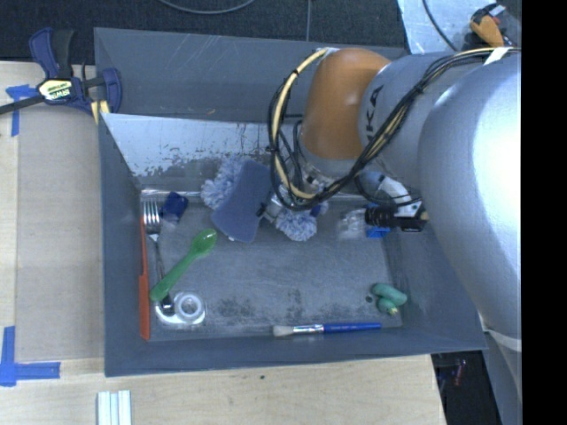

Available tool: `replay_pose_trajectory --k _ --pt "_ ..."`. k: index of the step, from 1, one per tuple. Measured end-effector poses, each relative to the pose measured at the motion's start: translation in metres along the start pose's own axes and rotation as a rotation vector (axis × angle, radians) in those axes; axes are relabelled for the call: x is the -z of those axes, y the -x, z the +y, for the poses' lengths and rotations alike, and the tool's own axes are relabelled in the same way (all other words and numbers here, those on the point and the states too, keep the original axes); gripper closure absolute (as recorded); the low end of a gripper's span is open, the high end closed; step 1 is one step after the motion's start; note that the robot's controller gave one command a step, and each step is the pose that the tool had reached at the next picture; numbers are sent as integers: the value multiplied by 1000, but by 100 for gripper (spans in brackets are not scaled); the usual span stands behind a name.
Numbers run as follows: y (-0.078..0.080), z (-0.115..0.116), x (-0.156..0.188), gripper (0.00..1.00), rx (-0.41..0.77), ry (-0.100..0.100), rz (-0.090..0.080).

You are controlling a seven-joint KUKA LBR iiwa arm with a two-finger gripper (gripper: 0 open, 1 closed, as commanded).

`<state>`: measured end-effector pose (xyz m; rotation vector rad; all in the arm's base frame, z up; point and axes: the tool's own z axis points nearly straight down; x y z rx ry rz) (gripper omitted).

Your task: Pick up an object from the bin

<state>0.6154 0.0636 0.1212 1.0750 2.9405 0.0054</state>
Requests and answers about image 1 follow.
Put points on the grey metal bin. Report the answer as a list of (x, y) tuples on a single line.
[(274, 277)]

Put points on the blue flat sponge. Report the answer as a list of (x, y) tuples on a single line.
[(241, 202)]

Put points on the blue white fluffy duster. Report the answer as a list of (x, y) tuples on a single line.
[(299, 226)]

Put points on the orange-red flat comb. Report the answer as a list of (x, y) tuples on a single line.
[(144, 299)]

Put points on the pale wood flat board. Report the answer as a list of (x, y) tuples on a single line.
[(57, 237)]

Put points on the black cylinder on white bracket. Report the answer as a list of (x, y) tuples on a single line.
[(394, 216)]

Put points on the dark blue small block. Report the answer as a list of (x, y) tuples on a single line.
[(174, 205)]

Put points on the clear plastic bottle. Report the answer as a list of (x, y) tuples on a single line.
[(352, 225)]

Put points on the metal fork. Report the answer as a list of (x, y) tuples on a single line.
[(153, 219)]

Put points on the green plastic spoon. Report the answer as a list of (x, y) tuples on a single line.
[(186, 261)]

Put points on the green toy figure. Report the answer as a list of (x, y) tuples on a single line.
[(390, 295)]

